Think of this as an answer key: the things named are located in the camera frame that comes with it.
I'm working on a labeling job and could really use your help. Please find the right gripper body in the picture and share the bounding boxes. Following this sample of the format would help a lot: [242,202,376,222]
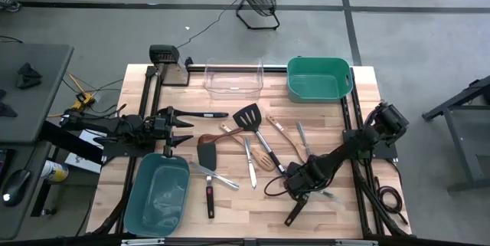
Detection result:
[285,161,330,201]

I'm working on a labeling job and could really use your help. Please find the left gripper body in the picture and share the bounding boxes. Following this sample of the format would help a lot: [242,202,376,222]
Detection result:
[147,107,178,159]

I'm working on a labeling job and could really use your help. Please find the black plastic ladle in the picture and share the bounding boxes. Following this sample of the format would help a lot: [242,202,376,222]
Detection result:
[156,107,230,124]

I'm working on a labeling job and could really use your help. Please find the dark brown wooden spoon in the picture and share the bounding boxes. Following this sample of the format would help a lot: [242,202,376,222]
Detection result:
[198,126,245,146]

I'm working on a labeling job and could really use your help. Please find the silver cutlery piece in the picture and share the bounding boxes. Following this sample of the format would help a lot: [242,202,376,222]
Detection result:
[316,189,345,205]

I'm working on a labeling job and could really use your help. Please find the bamboo slotted spatula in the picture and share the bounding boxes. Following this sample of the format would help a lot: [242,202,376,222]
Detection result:
[219,123,277,172]

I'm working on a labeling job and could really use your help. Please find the silver fork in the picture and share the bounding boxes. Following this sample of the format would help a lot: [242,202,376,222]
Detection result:
[296,121,312,158]

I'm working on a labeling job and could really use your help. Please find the light wooden spatula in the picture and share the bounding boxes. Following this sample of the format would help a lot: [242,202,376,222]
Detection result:
[265,114,309,165]

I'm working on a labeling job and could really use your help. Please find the silver table knife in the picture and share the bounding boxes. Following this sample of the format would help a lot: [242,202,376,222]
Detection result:
[188,160,240,191]
[243,136,258,190]

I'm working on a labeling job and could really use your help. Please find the black slotted spatula steel handle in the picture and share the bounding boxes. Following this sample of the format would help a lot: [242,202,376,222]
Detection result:
[232,103,288,176]

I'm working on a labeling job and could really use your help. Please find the teal plastic bin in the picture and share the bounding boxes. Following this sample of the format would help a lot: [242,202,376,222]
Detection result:
[122,152,191,238]

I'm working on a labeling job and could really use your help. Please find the clear plastic bin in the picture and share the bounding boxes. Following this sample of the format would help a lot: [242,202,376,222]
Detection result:
[204,57,264,101]

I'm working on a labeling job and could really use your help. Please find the yellow power strip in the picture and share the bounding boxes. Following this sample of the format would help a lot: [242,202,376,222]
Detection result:
[71,91,96,112]

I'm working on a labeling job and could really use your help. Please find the white paper booklet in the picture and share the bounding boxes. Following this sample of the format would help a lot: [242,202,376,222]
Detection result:
[64,129,109,175]

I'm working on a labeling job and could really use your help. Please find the green plastic bin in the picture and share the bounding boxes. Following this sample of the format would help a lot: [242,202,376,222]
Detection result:
[286,57,353,105]

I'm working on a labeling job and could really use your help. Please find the white yellow spray can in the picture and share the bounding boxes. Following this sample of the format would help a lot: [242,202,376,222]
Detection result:
[40,159,70,183]

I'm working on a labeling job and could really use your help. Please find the grey side desk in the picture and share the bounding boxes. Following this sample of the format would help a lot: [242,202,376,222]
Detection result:
[0,42,74,241]

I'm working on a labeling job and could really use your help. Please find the black angular desk object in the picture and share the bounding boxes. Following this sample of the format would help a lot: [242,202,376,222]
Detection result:
[0,102,18,119]
[15,62,43,90]

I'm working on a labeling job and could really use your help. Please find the black computer mouse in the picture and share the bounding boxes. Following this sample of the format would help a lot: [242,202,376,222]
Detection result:
[2,169,31,208]

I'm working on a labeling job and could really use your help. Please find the black metal stand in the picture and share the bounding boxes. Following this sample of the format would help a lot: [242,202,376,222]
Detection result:
[422,75,490,194]

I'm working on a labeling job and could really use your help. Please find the person's grey sneaker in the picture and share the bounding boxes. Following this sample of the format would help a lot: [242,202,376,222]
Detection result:
[0,0,22,13]

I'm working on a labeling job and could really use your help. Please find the black slotted spatula red-black handle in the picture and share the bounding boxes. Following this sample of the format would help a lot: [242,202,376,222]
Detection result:
[283,194,310,228]

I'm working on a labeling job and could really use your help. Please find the black solid spatula red-black handle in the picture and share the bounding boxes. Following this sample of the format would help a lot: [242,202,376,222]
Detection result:
[196,141,219,220]

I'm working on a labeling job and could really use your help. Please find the black aluminium frame rail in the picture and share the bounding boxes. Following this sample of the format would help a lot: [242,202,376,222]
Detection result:
[187,64,289,74]
[340,65,413,238]
[0,233,490,246]
[114,65,162,235]

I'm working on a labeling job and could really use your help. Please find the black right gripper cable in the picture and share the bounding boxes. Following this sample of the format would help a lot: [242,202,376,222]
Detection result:
[263,174,292,198]

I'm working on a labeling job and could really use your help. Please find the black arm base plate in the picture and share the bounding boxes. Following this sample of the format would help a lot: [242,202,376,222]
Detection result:
[93,136,158,159]
[342,129,399,162]

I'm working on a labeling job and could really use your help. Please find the black floor cable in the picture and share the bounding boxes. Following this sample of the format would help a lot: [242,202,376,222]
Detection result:
[60,78,127,119]

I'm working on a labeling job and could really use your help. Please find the coiled black cable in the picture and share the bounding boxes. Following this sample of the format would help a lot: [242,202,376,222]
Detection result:
[376,176,410,226]

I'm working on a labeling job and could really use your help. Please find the black fan power cable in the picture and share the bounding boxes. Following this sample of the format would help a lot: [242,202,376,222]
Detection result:
[175,0,244,51]

